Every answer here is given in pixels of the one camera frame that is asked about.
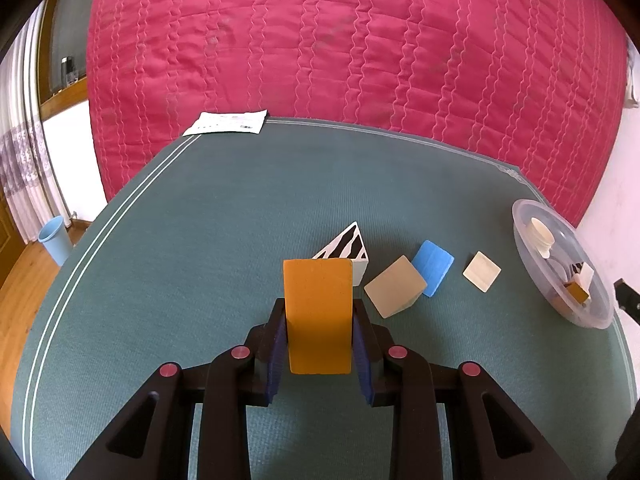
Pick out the white zebra-striped wedge block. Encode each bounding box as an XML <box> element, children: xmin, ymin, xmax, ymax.
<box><xmin>567</xmin><ymin>261</ymin><xmax>596</xmax><ymax>291</ymax></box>
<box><xmin>311</xmin><ymin>221</ymin><xmax>371</xmax><ymax>287</ymax></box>

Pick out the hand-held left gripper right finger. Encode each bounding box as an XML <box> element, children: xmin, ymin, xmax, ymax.
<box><xmin>351</xmin><ymin>299</ymin><xmax>576</xmax><ymax>480</ymax></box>

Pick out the white paper sheet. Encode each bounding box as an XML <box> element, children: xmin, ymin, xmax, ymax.
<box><xmin>182</xmin><ymin>108</ymin><xmax>268</xmax><ymax>137</ymax></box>

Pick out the plain wooden wedge block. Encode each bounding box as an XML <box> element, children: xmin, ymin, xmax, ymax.
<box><xmin>363</xmin><ymin>255</ymin><xmax>429</xmax><ymax>319</ymax></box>

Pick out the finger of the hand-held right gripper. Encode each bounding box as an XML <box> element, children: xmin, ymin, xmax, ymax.
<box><xmin>614</xmin><ymin>278</ymin><xmax>640</xmax><ymax>321</ymax></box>

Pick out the blue block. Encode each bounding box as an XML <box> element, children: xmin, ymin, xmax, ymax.
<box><xmin>412</xmin><ymin>240</ymin><xmax>456</xmax><ymax>297</ymax></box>

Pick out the light blue waste bin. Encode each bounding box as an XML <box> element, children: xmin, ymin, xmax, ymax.
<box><xmin>38</xmin><ymin>216</ymin><xmax>76</xmax><ymax>267</ymax></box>

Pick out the wooden door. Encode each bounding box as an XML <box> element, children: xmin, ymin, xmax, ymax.
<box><xmin>0</xmin><ymin>187</ymin><xmax>28</xmax><ymax>256</ymax></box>

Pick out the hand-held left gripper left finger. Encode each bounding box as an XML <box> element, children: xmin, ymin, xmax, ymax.
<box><xmin>67</xmin><ymin>297</ymin><xmax>288</xmax><ymax>480</ymax></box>

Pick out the translucent plastic bowl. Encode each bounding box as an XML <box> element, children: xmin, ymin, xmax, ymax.
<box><xmin>511</xmin><ymin>199</ymin><xmax>615</xmax><ymax>330</ymax></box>

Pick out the red quilted blanket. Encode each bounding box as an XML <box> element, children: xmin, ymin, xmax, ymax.
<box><xmin>86</xmin><ymin>0</ymin><xmax>630</xmax><ymax>226</ymax></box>

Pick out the cream square wooden block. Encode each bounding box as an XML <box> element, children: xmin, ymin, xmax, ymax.
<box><xmin>462</xmin><ymin>251</ymin><xmax>502</xmax><ymax>293</ymax></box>

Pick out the orange tiger-striped wedge block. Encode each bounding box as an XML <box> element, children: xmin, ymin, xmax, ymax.
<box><xmin>564</xmin><ymin>281</ymin><xmax>591</xmax><ymax>306</ymax></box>
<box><xmin>282</xmin><ymin>258</ymin><xmax>355</xmax><ymax>376</ymax></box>

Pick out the white lace curtain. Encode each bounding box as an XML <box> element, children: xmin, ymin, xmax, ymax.
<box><xmin>0</xmin><ymin>5</ymin><xmax>68</xmax><ymax>246</ymax></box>

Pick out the wooden shelf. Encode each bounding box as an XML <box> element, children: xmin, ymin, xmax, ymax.
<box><xmin>40</xmin><ymin>77</ymin><xmax>90</xmax><ymax>108</ymax></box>

